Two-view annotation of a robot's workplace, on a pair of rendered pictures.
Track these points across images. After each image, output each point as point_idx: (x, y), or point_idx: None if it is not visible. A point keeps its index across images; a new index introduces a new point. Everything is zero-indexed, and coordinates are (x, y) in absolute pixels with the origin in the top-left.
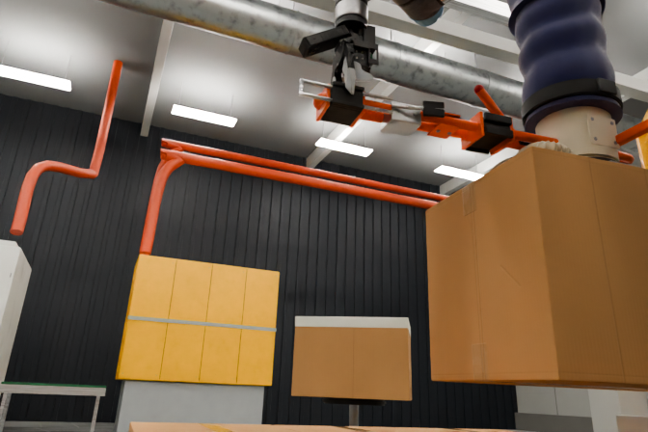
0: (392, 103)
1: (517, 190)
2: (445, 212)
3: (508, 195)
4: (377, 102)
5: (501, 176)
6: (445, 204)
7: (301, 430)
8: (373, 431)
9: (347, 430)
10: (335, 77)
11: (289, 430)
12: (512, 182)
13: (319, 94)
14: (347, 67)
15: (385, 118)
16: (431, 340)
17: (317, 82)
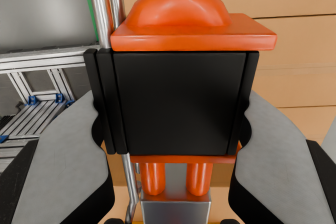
0: (140, 195)
1: (107, 158)
2: (221, 171)
3: (118, 158)
4: (139, 165)
5: (121, 174)
6: (222, 179)
7: (318, 20)
8: (303, 73)
9: (314, 57)
10: (261, 202)
11: (320, 10)
12: (110, 165)
13: None
14: (36, 141)
15: (176, 175)
16: None
17: None
